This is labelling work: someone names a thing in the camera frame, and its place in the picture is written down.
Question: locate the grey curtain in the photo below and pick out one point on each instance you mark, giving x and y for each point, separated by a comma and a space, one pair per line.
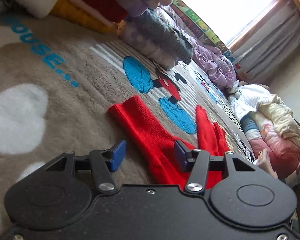
272, 46

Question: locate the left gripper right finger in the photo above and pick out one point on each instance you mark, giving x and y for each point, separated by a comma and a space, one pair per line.
196, 162

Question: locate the folded denim clothes stack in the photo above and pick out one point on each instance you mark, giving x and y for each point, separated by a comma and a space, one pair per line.
156, 36

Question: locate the purple crumpled duvet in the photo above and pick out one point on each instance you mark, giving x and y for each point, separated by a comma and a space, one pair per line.
207, 56

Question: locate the pile of folded quilts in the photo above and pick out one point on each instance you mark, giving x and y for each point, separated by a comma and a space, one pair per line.
270, 128

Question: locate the red knit sweater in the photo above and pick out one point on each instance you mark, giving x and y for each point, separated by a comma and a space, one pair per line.
156, 144

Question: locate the colourful alphabet headboard panel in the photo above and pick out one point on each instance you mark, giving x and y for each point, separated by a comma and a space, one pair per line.
205, 34

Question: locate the window with wooden frame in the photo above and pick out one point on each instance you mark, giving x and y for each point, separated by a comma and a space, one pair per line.
235, 21

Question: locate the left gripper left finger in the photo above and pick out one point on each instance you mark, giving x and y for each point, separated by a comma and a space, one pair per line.
104, 163

